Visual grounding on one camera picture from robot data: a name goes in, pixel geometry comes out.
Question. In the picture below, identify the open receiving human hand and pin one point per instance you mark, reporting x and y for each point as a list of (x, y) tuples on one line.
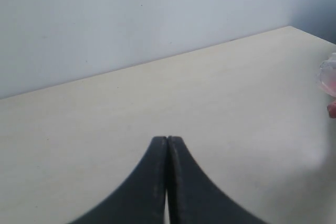
[(331, 109)]

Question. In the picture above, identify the peach label bottle black cap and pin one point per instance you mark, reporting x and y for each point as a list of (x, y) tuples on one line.
[(326, 75)]

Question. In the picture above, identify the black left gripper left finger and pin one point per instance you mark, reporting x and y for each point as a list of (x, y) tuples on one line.
[(141, 197)]

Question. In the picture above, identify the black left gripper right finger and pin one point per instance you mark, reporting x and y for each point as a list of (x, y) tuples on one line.
[(192, 196)]

